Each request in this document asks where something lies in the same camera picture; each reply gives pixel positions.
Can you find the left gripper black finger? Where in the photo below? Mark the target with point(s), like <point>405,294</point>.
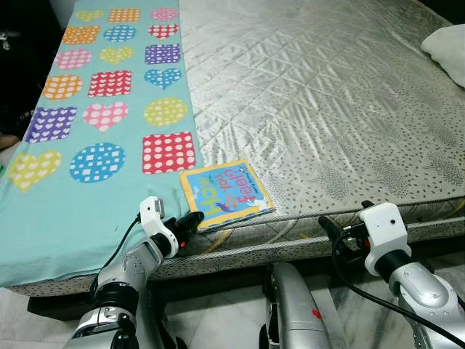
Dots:
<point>191,218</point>
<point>193,225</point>

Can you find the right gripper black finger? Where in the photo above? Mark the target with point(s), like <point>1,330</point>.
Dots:
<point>367,205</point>
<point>329,223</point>

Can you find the yellow-edged blue children's book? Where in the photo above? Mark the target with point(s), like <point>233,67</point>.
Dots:
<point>225,193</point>

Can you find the white pillow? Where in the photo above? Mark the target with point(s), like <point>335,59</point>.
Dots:
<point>447,54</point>

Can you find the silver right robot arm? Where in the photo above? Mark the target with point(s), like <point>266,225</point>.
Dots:
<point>421,291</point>

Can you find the dark bed base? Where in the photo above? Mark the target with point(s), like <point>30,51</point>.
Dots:
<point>218,287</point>

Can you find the silver robot leg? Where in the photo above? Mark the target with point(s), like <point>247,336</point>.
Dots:
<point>294,313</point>

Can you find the teal blanket coloured hearts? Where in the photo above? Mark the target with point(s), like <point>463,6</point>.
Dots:
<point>65,233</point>

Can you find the grey quilted mattress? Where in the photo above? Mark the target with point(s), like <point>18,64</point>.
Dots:
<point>327,87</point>

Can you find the person in blue shirt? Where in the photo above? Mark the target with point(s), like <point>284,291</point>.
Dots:
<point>7,143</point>

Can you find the dark cabinet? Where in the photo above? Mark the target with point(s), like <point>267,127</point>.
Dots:
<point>18,73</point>

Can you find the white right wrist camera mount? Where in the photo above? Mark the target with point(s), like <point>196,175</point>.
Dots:
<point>385,225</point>

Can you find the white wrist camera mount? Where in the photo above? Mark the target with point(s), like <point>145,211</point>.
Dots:
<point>385,225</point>
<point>152,212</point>

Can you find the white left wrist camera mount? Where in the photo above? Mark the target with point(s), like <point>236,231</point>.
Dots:
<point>152,212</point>

